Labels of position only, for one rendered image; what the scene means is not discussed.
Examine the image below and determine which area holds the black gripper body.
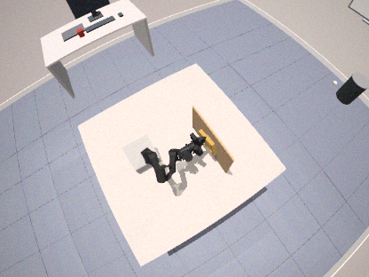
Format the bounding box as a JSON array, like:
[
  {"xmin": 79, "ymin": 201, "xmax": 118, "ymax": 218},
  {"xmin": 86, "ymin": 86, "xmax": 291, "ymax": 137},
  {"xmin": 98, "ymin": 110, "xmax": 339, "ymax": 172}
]
[{"xmin": 185, "ymin": 133, "xmax": 199, "ymax": 154}]

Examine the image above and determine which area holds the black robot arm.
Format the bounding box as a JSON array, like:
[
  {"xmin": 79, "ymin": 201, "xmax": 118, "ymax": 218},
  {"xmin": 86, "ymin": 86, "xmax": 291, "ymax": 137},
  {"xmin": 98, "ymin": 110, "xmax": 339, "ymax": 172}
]
[{"xmin": 140, "ymin": 145, "xmax": 204, "ymax": 184}]

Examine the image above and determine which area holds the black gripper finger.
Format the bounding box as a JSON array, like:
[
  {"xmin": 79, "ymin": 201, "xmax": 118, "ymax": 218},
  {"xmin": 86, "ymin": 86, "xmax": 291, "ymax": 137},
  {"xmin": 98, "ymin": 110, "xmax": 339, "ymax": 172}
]
[
  {"xmin": 197, "ymin": 139, "xmax": 206, "ymax": 148},
  {"xmin": 197, "ymin": 137, "xmax": 206, "ymax": 144}
]

